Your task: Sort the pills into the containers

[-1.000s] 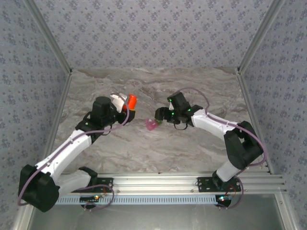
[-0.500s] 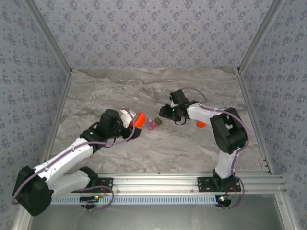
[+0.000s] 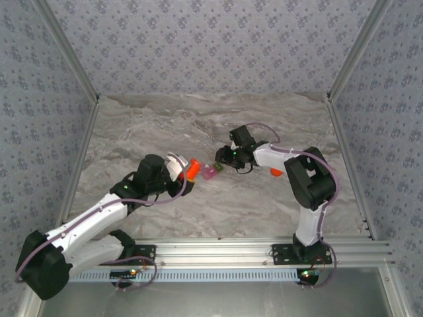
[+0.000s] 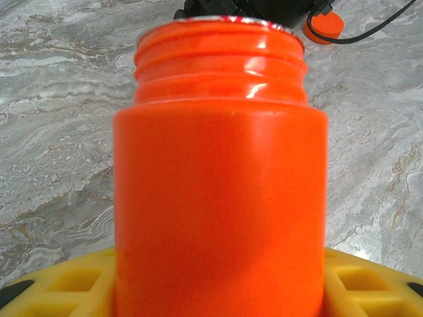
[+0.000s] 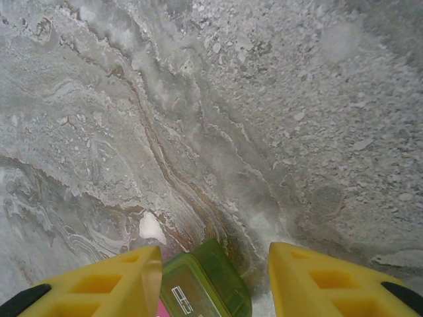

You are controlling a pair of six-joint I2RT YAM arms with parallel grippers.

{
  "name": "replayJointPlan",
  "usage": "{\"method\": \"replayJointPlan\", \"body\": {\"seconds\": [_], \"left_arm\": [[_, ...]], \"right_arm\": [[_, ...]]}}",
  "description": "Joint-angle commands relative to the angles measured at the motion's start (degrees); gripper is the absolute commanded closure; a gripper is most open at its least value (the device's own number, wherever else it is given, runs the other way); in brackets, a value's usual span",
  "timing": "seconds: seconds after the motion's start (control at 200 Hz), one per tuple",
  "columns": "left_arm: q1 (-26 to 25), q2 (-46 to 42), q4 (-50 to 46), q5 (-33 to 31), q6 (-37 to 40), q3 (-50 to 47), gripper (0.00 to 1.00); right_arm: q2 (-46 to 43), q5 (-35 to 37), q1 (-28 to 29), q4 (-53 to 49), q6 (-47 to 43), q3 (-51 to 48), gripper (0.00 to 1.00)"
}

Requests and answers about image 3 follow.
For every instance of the green pill box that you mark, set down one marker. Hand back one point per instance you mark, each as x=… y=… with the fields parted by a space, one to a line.
x=218 y=167

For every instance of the aluminium frame post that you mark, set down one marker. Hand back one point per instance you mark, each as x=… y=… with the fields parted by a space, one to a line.
x=360 y=49
x=66 y=49

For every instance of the orange bottle cap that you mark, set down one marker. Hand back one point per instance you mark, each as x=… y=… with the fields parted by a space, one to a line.
x=276 y=172

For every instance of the aluminium mounting rail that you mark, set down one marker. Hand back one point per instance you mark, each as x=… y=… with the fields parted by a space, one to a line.
x=215 y=251

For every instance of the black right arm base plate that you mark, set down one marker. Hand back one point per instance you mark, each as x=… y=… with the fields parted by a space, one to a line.
x=284 y=254

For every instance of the orange pill bottle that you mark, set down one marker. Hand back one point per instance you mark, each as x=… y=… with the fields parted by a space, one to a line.
x=193 y=169

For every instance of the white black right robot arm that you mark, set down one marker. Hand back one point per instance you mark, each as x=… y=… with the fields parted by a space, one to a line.
x=310 y=224

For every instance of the small circuit board green light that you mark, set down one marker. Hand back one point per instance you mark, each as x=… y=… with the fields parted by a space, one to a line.
x=309 y=273
x=124 y=273

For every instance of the grey metal panel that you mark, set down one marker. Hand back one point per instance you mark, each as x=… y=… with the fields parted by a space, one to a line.
x=215 y=300

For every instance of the aluminium table side rail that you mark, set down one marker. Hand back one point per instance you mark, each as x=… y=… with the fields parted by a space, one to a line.
x=350 y=165
x=79 y=158

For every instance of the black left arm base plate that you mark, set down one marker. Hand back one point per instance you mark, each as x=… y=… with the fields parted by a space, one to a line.
x=147 y=252

